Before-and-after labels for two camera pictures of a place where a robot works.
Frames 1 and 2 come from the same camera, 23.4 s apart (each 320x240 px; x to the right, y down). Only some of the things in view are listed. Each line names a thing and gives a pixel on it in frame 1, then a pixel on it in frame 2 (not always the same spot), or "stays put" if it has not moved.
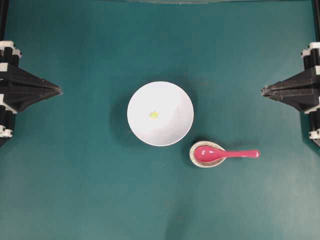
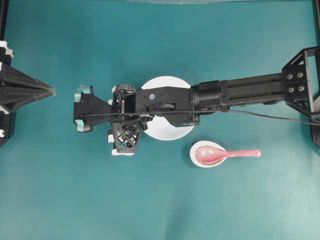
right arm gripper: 301,91 to 126,124
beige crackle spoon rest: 204,164 stays put
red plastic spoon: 208,154 stays put
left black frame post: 3,18 stays put
